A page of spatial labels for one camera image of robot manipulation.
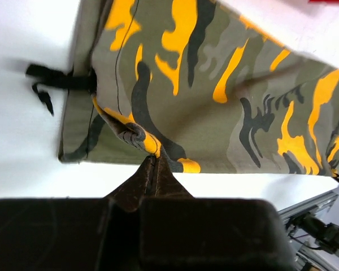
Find red plastic bin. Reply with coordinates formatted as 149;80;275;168
308;0;339;5

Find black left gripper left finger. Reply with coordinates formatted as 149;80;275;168
0;156;154;270

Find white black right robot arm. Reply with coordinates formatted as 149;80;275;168
286;212;339;257

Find aluminium table edge rail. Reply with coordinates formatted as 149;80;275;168
279;191;339;270

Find camouflage yellow green trousers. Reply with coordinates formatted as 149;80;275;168
26;0;339;176

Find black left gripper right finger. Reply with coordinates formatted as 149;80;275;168
139;158;295;270

